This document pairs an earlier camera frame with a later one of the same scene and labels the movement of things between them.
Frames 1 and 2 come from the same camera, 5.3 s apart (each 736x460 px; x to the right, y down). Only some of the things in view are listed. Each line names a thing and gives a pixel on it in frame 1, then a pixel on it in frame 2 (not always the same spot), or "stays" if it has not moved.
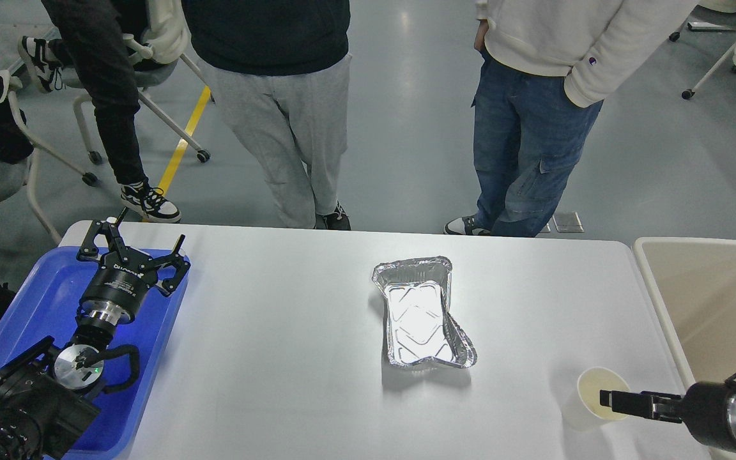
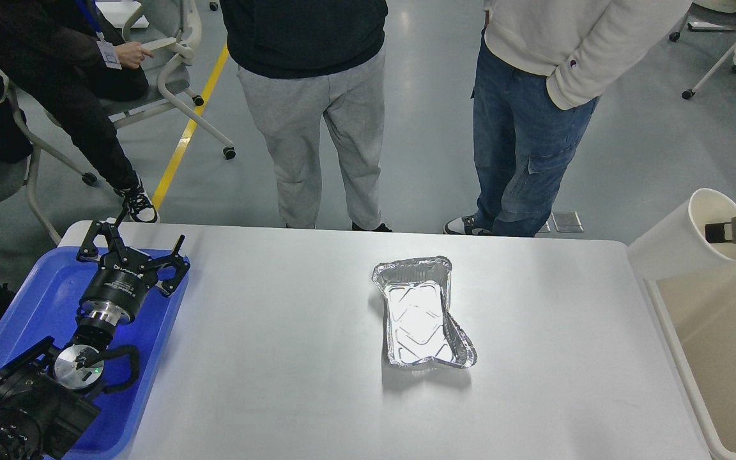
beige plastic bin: [719, 298] stays
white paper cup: [582, 410] to [676, 245]
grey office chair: [147, 74] to [170, 31]
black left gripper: [114, 292] stays
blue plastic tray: [45, 303] stays
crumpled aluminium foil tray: [418, 323] stays
